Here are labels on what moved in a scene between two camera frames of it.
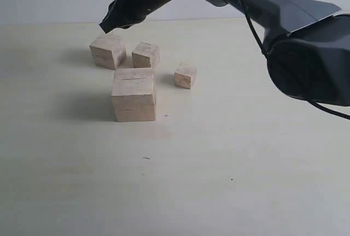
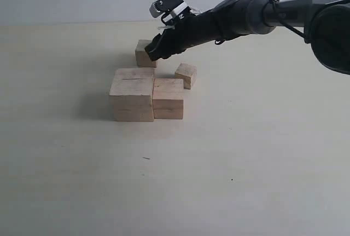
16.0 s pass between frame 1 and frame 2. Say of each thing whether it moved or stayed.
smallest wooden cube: stayed
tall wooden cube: moved
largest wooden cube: stayed
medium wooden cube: moved
